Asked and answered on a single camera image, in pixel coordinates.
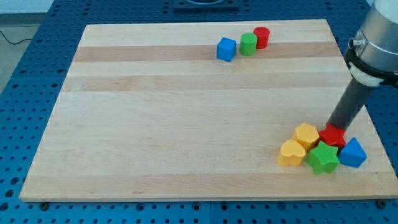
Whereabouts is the blue triangle block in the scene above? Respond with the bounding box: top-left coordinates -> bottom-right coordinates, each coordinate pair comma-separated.
338,138 -> 368,168

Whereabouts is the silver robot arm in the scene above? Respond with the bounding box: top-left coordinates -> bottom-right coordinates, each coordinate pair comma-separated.
345,0 -> 397,87

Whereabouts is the green star block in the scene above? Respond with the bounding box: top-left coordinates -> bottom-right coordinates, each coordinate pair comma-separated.
305,141 -> 340,175

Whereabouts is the red star block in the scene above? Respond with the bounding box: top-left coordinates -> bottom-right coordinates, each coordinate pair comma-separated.
318,124 -> 346,151

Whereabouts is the wooden board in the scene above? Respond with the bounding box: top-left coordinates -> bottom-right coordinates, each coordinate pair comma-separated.
20,19 -> 397,202

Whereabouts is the blue cube block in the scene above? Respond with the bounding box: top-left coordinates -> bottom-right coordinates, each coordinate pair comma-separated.
216,37 -> 236,62

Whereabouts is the green cylinder block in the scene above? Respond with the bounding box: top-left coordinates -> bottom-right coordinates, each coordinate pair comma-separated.
239,33 -> 257,56

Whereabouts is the yellow heart block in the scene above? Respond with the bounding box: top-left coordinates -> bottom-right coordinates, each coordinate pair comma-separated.
277,139 -> 307,166

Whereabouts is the red cylinder block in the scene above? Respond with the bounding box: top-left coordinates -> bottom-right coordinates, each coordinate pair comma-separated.
253,27 -> 271,49

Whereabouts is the yellow hexagon block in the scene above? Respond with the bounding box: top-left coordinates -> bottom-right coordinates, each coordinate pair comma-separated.
292,123 -> 320,152

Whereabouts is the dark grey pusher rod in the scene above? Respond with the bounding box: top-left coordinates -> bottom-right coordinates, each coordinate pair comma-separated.
326,78 -> 376,130

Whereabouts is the black cable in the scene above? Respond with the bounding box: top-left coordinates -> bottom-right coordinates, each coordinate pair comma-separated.
0,30 -> 33,45

